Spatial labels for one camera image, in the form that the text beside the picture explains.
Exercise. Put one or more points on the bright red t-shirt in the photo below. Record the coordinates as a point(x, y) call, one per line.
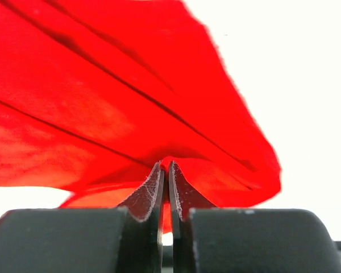
point(94, 93)

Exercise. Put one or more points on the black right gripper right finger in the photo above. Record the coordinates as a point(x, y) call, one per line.
point(210, 239)

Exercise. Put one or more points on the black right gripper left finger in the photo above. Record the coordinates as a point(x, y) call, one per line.
point(126, 238)

